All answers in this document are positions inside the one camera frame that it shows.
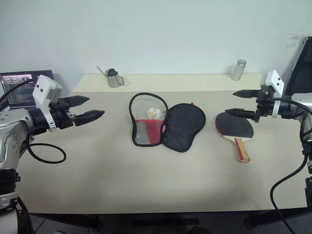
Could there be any black red paddle case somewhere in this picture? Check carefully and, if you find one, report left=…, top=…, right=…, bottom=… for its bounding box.
left=129, top=92, right=207, bottom=154

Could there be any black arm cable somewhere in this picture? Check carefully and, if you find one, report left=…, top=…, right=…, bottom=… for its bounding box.
left=0, top=78, right=67, bottom=163
left=270, top=97, right=312, bottom=234

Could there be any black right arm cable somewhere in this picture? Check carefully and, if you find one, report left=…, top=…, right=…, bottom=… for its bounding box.
left=270, top=97, right=312, bottom=234

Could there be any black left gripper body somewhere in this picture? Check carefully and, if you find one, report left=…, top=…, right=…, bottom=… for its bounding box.
left=48, top=101, right=77, bottom=130

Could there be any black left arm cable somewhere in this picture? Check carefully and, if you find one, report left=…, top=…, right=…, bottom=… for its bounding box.
left=0, top=78, right=67, bottom=163

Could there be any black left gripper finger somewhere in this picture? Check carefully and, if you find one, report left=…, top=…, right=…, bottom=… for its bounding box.
left=73, top=110, right=105, bottom=127
left=64, top=96, right=90, bottom=108

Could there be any open laptop computer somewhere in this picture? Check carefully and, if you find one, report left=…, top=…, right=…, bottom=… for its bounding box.
left=0, top=70, right=54, bottom=110

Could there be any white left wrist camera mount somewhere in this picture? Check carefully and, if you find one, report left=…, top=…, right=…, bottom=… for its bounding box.
left=32, top=75, right=63, bottom=133

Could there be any stainless steel pitcher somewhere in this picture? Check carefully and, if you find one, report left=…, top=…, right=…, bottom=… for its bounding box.
left=104, top=68, right=126, bottom=88

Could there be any black rubber table tennis paddle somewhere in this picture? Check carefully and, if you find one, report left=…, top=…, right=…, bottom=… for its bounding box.
left=214, top=112, right=255, bottom=164

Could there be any black table frame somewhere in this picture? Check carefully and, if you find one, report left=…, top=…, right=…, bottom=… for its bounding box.
left=28, top=206, right=312, bottom=230

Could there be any stainless steel cylinder tumbler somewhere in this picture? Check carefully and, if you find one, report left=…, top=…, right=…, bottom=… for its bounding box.
left=231, top=59, right=247, bottom=81

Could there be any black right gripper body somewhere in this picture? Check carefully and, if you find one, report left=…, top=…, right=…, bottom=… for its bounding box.
left=253, top=88, right=277, bottom=123

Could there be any white table tennis ball pack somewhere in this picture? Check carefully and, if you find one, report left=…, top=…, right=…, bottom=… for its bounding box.
left=146, top=107, right=163, bottom=120

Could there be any black monitor screen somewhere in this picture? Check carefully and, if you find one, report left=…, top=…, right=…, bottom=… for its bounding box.
left=284, top=36, right=312, bottom=98

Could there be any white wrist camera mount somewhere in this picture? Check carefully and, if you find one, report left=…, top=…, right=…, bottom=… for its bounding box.
left=32, top=75, right=63, bottom=133
left=260, top=69, right=285, bottom=119

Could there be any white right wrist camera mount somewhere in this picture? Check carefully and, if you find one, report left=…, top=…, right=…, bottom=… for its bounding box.
left=260, top=69, right=285, bottom=119

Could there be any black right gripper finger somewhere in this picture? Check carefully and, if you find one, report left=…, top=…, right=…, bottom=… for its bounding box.
left=224, top=108, right=256, bottom=120
left=232, top=89, right=260, bottom=99

